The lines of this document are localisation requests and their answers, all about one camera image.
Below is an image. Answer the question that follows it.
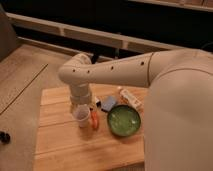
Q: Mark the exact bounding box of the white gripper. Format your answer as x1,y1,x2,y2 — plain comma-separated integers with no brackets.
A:
70,95,92,112

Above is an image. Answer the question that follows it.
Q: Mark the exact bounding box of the white paper cup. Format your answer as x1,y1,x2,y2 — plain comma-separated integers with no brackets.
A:
73,104,90,128

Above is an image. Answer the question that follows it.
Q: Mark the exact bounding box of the orange pepper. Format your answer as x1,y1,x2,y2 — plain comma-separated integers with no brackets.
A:
91,111,99,129

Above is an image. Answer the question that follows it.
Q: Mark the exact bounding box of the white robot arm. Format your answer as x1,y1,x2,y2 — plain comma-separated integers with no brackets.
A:
59,49,213,171

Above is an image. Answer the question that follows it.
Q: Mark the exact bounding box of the green ceramic bowl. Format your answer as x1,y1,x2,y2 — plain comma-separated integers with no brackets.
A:
107,105,141,137

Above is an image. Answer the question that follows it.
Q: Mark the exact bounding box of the black and white remote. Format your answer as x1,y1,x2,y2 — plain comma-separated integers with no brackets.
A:
95,97,101,107

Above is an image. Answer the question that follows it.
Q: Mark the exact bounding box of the blue sponge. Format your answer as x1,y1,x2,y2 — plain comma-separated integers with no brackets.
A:
101,96,117,112

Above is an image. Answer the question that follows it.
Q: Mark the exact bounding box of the white packaged snack bar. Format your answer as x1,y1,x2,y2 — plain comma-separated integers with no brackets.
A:
118,87,142,109

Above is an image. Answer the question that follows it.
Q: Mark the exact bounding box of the wooden table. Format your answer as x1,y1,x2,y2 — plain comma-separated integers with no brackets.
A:
34,87,144,171

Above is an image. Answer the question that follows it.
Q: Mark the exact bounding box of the black object on floor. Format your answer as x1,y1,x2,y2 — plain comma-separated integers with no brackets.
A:
0,131,10,144

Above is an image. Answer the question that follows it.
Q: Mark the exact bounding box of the white shelf rail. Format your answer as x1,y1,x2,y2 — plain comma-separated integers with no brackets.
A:
6,12,181,53

